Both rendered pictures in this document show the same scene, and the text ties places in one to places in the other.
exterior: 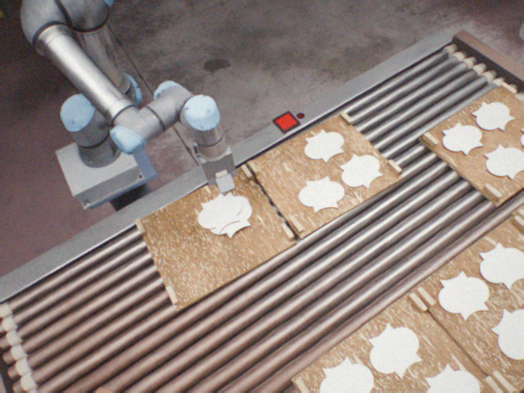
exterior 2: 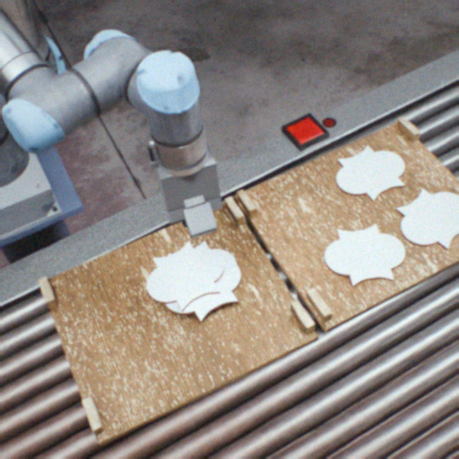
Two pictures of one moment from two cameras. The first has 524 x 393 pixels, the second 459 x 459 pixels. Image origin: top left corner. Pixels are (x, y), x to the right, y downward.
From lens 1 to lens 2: 0.22 m
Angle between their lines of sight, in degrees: 5
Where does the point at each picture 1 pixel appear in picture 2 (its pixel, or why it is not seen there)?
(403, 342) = not seen: outside the picture
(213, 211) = (173, 272)
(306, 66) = (330, 64)
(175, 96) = (122, 53)
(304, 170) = (334, 212)
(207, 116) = (177, 87)
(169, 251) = (92, 337)
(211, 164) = (177, 181)
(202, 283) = (147, 398)
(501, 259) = not seen: outside the picture
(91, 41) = not seen: outside the picture
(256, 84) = (249, 88)
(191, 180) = (140, 219)
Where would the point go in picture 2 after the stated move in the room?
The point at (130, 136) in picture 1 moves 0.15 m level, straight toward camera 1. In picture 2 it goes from (36, 116) to (72, 196)
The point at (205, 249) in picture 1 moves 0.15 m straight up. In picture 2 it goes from (156, 338) to (140, 294)
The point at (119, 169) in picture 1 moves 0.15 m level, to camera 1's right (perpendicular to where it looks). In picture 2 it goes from (21, 194) to (91, 188)
